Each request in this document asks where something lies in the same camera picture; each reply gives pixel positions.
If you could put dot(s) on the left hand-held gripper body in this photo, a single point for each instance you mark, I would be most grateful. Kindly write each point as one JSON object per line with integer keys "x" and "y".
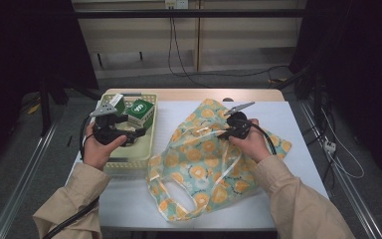
{"x": 107, "y": 132}

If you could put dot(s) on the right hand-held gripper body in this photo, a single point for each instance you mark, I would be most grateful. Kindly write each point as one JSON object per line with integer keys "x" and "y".
{"x": 238, "y": 124}

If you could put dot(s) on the pale yellow plastic basket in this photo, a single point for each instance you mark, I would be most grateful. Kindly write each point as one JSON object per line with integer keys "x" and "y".
{"x": 142, "y": 149}

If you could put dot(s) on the green cube box white logo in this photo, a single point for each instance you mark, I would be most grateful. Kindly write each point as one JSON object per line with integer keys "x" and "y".
{"x": 141, "y": 111}

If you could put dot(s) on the orange slice print bag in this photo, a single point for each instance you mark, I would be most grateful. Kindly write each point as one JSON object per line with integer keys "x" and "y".
{"x": 199, "y": 166}

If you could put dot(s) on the person's left hand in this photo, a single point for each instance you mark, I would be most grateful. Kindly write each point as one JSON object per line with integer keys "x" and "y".
{"x": 97, "y": 151}

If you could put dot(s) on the person's right hand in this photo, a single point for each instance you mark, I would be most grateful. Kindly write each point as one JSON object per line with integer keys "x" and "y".
{"x": 253, "y": 144}

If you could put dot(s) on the white table mat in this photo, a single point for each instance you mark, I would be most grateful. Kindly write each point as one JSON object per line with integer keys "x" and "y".
{"x": 295, "y": 126}

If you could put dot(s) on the black metal stand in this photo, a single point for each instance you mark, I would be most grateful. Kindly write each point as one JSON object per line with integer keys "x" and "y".
{"x": 45, "y": 106}

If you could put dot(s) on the white power strip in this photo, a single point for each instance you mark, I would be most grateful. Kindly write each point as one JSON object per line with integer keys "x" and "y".
{"x": 330, "y": 146}

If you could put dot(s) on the black horizontal metal bar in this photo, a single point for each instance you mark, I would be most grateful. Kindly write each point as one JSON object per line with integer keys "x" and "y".
{"x": 192, "y": 13}

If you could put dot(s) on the black curtain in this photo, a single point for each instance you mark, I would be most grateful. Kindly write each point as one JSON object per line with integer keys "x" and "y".
{"x": 20, "y": 43}
{"x": 361, "y": 66}

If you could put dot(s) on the aluminium floor rail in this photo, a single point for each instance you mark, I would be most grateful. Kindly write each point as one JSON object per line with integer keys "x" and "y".
{"x": 23, "y": 179}
{"x": 351, "y": 195}

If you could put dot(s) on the white wall socket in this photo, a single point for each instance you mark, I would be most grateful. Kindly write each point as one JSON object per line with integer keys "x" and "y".
{"x": 176, "y": 3}

